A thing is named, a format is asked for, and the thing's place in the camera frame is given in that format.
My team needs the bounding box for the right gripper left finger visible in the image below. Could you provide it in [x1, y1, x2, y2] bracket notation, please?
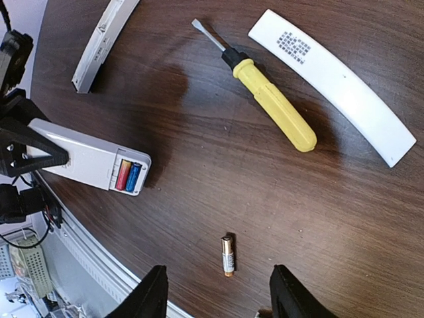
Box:
[106, 265, 168, 318]

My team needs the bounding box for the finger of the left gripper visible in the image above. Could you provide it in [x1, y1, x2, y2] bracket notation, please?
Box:
[1, 89, 69, 176]

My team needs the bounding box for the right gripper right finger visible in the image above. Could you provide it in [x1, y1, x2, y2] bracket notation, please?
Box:
[270, 264, 337, 317]

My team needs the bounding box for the white air conditioner remote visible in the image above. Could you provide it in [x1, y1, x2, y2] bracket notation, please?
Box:
[28, 119, 152, 196]

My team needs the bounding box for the slim white remote control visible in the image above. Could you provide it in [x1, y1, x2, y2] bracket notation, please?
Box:
[72, 0, 139, 94]

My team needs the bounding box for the yellow handled screwdriver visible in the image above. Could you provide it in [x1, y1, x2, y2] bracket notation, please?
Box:
[191, 19, 317, 152]

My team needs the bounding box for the white battery cover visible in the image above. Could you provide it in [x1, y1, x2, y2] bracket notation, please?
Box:
[248, 9, 417, 168]

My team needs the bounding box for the red battery in remote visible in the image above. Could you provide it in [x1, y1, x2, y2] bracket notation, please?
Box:
[115, 160, 132, 191]

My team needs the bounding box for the blue battery in remote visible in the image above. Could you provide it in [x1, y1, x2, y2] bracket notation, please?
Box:
[125, 162, 142, 193]

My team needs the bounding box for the gold white battery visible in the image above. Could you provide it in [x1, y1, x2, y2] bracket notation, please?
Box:
[221, 235, 235, 277]

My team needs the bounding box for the grey perforated basket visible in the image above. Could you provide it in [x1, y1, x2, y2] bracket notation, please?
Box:
[9, 245, 53, 300]

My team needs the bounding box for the curved aluminium front rail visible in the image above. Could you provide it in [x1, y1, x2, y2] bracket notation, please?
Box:
[33, 172, 189, 317]

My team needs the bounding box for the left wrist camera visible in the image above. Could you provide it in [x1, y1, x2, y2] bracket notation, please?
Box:
[1, 30, 34, 99]

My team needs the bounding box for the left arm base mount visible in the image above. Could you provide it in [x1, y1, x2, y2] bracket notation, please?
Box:
[1, 184, 63, 229]

